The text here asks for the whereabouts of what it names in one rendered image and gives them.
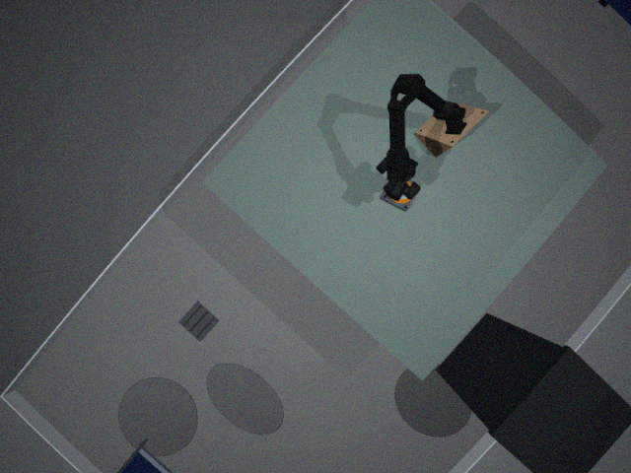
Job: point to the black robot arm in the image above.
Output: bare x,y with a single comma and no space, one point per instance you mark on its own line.
397,157

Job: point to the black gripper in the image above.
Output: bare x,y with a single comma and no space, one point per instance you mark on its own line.
410,190

